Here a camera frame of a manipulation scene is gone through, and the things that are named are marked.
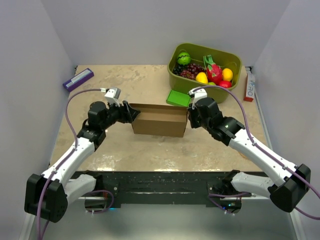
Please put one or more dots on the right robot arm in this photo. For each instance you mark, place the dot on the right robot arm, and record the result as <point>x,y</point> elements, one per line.
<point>285,183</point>

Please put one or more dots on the yellow orange fruit toy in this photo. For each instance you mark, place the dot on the yellow orange fruit toy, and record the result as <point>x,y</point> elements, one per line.
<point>227,74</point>

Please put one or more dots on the green watermelon toy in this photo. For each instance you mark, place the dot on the green watermelon toy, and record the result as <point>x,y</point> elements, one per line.
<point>183,58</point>

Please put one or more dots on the red white toothpaste box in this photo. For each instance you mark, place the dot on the red white toothpaste box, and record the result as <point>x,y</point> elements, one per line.
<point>249,91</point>

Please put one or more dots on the yellow lemon toy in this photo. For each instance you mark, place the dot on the yellow lemon toy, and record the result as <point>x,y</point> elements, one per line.
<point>201,77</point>

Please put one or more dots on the green lime toy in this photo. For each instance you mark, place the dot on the green lime toy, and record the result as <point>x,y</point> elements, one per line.
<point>212,83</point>

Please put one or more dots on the brown cardboard box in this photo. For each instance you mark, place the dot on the brown cardboard box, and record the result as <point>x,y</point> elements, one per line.
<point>160,120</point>

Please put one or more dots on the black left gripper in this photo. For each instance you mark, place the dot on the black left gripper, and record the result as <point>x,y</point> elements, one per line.
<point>125,117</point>

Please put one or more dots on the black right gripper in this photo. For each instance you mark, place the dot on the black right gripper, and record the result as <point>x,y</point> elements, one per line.
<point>192,112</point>

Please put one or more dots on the red grape bunch in basket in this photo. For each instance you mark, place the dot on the red grape bunch in basket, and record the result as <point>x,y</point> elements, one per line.
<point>191,71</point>

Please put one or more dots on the pink dragon fruit toy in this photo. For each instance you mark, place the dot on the pink dragon fruit toy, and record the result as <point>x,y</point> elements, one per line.
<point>213,71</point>

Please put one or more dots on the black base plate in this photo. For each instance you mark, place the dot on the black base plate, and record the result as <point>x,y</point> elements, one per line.
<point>121,188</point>

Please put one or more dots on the small green box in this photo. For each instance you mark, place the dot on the small green box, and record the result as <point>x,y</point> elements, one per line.
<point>176,98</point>

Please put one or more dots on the red apple toy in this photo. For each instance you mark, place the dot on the red apple toy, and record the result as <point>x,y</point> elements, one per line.
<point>225,84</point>

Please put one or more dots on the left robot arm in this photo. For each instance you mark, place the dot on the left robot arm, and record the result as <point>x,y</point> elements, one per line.
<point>49,194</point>

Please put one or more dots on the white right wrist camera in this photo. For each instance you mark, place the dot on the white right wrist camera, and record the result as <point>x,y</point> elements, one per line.
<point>195,95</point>

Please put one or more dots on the dark grape bunch in basket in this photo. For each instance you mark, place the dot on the dark grape bunch in basket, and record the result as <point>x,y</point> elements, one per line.
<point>178,69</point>

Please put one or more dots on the purple rectangular box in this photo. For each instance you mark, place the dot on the purple rectangular box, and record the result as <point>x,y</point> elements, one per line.
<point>78,80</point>

